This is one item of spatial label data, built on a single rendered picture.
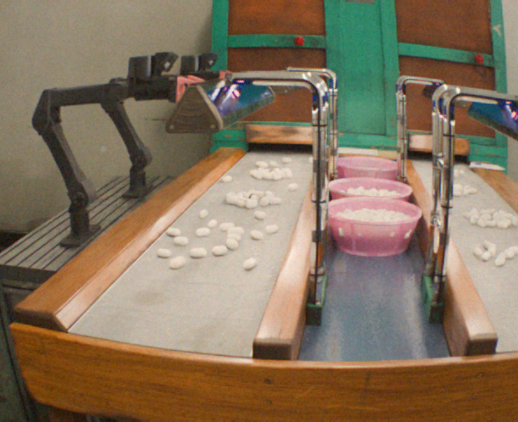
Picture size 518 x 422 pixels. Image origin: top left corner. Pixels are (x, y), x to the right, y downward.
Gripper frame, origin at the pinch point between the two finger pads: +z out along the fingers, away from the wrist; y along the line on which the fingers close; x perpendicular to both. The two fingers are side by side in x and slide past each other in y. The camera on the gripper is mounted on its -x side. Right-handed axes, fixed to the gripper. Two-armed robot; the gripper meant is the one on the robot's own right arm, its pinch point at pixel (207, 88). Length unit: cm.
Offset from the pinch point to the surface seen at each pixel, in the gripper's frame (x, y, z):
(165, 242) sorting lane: 33.3, -23.1, -5.0
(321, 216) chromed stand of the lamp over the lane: 19, -49, 29
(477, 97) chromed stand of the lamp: -4, -50, 58
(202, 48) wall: -15, 181, -39
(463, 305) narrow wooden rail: 30, -64, 55
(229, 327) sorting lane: 33, -67, 16
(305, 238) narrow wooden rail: 30.4, -24.9, 25.7
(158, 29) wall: -29, 181, -66
